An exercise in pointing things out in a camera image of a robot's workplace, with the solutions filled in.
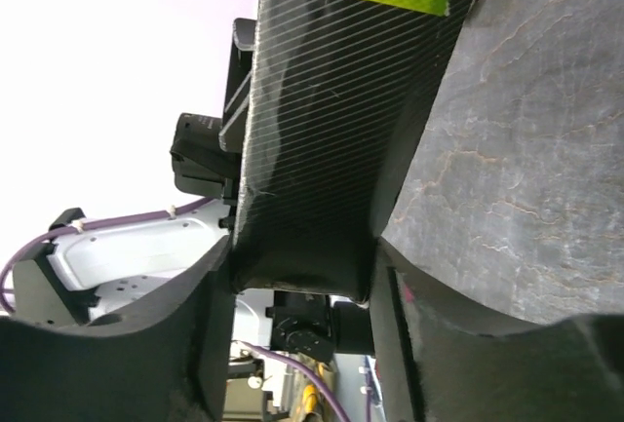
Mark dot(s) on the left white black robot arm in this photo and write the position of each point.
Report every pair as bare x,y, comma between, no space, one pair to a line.
83,269

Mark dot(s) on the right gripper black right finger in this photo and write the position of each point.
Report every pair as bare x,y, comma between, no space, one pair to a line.
445,357

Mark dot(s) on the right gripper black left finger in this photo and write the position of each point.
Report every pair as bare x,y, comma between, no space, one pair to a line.
164,357

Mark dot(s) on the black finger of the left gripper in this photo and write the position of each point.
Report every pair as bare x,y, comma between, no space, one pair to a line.
237,94

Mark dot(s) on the black green Gillette razor box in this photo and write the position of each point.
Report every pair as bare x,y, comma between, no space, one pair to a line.
341,91

